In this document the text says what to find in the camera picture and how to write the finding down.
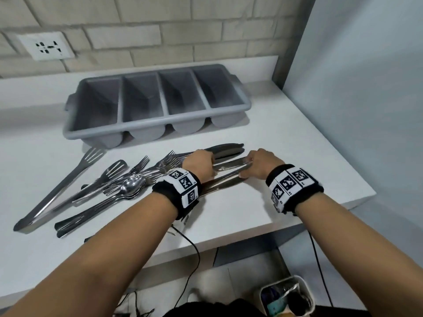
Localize person's left hand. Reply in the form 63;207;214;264
182;149;217;187

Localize person's right hand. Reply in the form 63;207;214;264
239;148;286;181

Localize person's right forearm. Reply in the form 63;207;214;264
294;191;423;317

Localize person's left forearm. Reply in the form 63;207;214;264
0;191;179;317

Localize black wristband with marker tags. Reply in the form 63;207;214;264
152;168;202;220
265;164;325;215

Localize pile of steel forks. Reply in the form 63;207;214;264
127;150;186;186

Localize grey four-compartment cutlery tray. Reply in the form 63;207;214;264
62;64;252;149

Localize pile of steel spoons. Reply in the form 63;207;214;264
54;174;147;239

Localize white plastic bin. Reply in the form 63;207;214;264
257;275;315;317

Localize person's black clothing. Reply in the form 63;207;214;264
172;298;266;317

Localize long steel slotted tongs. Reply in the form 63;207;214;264
13;147;107;233

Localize black cable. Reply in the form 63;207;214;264
308;229;334;308
169;224;201;309

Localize white wall power socket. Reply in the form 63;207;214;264
15;31;76;61

